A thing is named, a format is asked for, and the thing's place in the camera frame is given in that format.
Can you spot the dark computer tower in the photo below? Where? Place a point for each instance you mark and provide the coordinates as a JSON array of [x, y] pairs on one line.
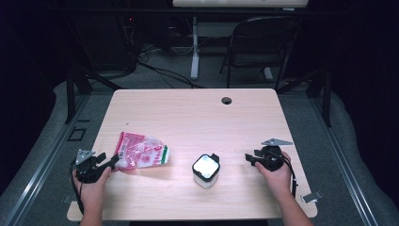
[[103, 40]]

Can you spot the person's right hand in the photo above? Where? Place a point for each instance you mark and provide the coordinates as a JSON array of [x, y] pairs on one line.
[[277, 182]]

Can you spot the black tape square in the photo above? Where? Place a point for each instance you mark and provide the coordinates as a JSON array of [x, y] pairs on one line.
[[76, 134]]

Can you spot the black metal stand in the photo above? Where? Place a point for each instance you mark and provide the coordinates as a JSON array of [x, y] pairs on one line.
[[70, 94], [326, 94]]

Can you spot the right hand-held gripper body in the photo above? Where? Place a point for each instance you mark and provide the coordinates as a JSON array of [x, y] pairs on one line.
[[271, 157]]

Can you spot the aluminium floor rail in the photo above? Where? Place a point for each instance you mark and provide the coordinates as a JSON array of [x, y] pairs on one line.
[[345, 169], [40, 175]]

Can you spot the person's left hand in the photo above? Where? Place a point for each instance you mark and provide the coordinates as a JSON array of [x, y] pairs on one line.
[[92, 194]]

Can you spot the white desk leg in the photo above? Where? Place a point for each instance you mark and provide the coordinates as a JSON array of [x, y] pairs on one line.
[[195, 47]]

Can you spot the white red green plastic bag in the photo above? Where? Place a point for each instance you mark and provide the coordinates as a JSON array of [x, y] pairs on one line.
[[141, 152]]

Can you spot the black folding chair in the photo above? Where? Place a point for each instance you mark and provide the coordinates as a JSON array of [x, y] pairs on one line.
[[260, 40]]

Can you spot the glass jar with black lid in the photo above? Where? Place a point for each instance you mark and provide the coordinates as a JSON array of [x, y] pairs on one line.
[[206, 169]]

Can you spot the white desk top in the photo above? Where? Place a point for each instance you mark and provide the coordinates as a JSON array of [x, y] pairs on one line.
[[241, 3]]

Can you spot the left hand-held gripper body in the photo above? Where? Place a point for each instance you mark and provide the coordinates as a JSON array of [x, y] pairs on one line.
[[89, 171]]

